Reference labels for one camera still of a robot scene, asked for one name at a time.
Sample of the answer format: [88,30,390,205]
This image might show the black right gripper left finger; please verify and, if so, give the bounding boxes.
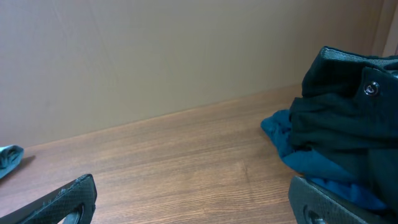
[1,174,97,224]

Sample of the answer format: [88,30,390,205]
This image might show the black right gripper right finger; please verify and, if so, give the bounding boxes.
[289,176,397,224]

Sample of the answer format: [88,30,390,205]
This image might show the black shorts with snap button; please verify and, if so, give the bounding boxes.
[289,47,397,210]

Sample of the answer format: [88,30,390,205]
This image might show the blue crumpled garment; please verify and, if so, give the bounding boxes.
[261,110,388,211]

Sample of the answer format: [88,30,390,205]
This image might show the light blue folded denim shorts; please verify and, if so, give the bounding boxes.
[0,145,24,179]

